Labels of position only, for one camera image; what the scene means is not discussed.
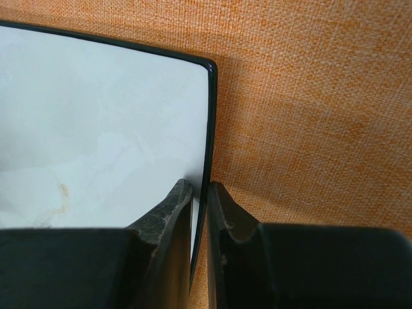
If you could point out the white square plate black rim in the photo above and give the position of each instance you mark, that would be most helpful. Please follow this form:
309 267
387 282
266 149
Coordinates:
95 131

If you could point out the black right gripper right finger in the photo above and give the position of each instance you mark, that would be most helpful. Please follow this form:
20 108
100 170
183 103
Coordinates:
277 265

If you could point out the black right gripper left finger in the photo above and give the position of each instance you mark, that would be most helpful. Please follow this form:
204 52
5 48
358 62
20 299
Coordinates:
144 265

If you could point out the orange cloth placemat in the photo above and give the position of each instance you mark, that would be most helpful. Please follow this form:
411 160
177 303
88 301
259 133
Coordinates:
313 112

